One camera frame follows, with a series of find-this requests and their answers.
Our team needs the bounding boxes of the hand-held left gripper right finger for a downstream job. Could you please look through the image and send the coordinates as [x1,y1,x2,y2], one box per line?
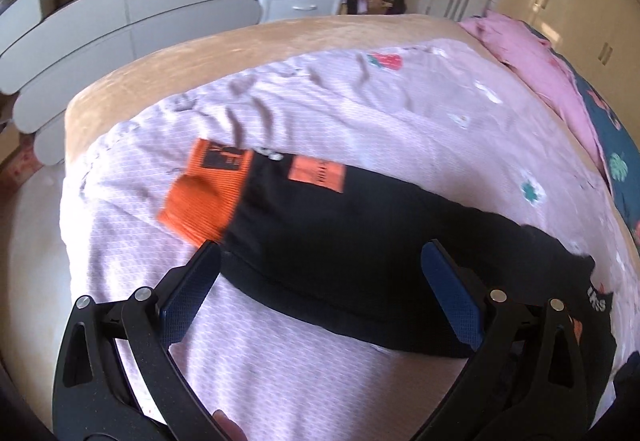
[415,240,591,441]

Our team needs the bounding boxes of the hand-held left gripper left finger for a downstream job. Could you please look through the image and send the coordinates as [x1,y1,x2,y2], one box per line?
[52,241,236,441]

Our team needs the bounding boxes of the black pants with orange waistband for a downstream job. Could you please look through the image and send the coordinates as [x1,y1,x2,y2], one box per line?
[157,138,596,361]

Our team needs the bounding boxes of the person's left hand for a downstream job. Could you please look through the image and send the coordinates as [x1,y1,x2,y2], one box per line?
[212,410,248,441]

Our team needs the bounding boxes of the black garment with white letters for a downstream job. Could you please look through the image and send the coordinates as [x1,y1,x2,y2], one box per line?
[562,266,621,441]

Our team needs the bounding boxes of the lilac printed blanket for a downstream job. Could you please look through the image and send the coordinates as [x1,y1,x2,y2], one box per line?
[59,38,640,441]

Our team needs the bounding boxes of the blue floral quilt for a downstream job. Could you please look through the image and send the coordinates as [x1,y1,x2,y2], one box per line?
[520,21,640,244]

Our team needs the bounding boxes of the pink quilt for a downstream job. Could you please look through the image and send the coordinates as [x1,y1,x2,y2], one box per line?
[459,11,608,179]

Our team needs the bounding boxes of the grey curved dresser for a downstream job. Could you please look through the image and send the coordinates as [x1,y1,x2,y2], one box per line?
[0,0,271,168]

